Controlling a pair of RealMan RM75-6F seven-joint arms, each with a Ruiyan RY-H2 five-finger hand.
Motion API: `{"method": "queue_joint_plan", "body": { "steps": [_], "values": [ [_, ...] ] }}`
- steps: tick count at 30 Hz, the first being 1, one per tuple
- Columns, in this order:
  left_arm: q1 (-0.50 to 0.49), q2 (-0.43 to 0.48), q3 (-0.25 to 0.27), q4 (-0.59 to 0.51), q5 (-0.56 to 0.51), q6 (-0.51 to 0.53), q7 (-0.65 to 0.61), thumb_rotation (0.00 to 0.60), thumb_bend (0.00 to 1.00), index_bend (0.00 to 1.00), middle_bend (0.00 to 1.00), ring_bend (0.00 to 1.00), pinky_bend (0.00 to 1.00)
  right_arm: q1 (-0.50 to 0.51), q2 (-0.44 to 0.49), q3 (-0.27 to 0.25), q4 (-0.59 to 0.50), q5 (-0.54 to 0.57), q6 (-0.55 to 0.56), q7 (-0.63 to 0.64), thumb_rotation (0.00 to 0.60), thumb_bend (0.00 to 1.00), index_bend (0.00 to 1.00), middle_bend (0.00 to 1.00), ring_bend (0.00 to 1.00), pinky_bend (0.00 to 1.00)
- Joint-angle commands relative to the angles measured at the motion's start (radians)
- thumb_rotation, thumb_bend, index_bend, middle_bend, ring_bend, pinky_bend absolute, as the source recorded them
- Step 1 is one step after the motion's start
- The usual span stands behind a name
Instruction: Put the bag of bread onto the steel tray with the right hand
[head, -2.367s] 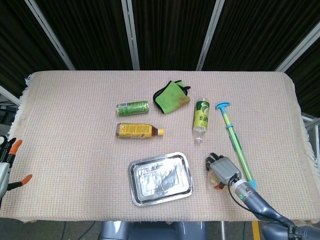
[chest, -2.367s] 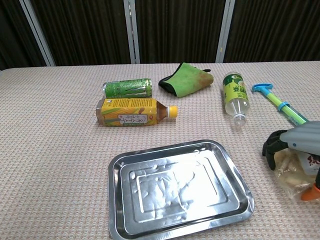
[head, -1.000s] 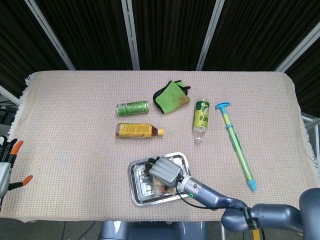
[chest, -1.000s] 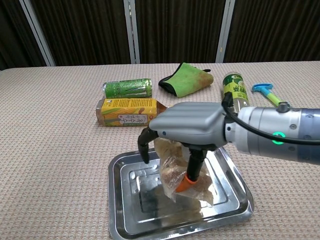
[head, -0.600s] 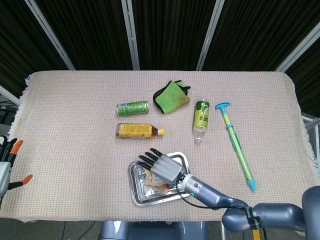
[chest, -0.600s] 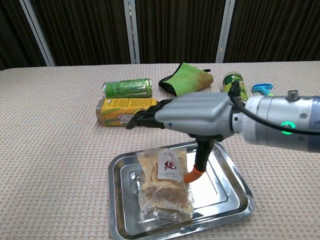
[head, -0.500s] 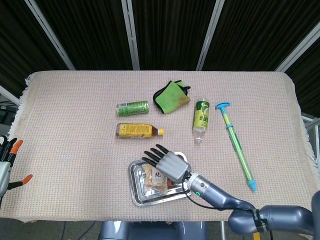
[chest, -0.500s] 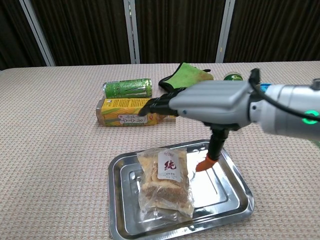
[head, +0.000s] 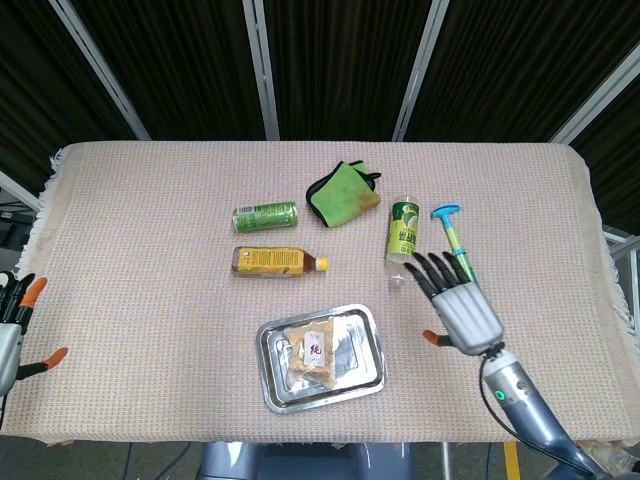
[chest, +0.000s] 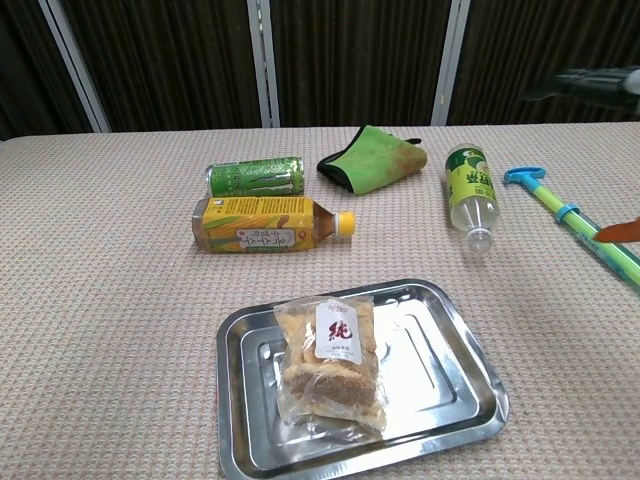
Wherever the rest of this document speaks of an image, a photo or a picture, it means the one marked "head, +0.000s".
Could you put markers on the beige woven tablecloth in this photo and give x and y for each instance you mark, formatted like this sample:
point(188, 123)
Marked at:
point(150, 300)

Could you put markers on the yellow label tea bottle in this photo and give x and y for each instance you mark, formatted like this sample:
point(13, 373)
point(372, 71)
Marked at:
point(275, 262)

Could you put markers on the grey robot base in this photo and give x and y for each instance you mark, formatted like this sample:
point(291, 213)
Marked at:
point(305, 462)

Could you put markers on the green microfiber cloth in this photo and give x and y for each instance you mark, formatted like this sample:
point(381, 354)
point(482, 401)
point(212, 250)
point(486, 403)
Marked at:
point(342, 197)

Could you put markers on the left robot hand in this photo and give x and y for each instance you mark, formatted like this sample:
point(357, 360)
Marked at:
point(7, 345)

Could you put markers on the green drink can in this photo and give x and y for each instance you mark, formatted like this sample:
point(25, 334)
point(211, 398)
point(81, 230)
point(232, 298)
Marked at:
point(265, 216)

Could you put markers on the green blue water pump toy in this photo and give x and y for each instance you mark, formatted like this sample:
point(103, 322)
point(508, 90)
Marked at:
point(452, 235)

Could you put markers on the green label clear bottle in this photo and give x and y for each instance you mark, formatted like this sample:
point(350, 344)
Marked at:
point(403, 231)

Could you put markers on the packaged snack bag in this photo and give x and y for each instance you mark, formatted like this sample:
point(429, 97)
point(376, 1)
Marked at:
point(312, 352)

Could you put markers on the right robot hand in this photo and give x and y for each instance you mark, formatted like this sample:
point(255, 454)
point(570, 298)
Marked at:
point(465, 312)

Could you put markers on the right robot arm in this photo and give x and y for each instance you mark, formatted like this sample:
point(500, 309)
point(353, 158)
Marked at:
point(530, 415)

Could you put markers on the silver metal tray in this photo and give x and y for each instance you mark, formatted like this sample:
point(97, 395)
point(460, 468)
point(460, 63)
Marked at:
point(320, 358)

